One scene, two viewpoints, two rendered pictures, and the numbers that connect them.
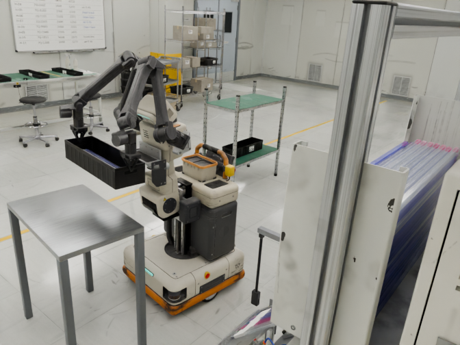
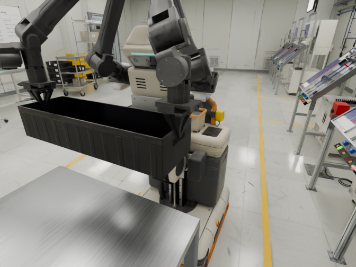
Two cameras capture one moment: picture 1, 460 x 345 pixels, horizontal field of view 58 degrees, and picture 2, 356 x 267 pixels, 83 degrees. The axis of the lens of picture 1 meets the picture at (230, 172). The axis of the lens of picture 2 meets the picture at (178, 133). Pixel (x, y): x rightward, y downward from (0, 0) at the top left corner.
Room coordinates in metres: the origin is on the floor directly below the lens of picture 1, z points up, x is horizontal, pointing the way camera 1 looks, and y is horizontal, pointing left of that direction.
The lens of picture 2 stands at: (1.46, 0.65, 1.34)
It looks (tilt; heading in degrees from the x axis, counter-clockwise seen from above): 25 degrees down; 342
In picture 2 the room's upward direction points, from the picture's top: straight up
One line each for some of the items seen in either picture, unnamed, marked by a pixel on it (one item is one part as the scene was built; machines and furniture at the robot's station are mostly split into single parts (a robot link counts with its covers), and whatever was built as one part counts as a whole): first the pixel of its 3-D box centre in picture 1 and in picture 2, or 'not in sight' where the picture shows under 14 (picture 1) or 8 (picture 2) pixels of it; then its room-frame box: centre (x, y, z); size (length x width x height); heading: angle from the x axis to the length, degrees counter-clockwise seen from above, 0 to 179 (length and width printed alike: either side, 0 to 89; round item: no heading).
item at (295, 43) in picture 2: not in sight; (297, 52); (6.77, -5.08, 0.95); 1.37 x 0.82 x 1.90; 52
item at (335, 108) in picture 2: not in sight; (328, 140); (2.74, -1.41, 0.39); 0.24 x 0.24 x 0.78; 52
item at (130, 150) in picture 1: (130, 148); (178, 93); (1.93, 0.50, 1.21); 0.10 x 0.07 x 0.07; 45
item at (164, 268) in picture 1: (183, 262); (178, 211); (2.53, 0.29, 0.16); 0.67 x 0.64 x 0.25; 135
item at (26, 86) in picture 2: (78, 134); (40, 95); (2.33, 0.91, 1.14); 0.07 x 0.07 x 0.09; 45
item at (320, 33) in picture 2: not in sight; (308, 55); (5.62, -4.20, 0.95); 1.36 x 0.82 x 1.90; 52
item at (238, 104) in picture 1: (244, 135); not in sight; (4.53, -0.13, 0.55); 0.91 x 0.46 x 1.10; 142
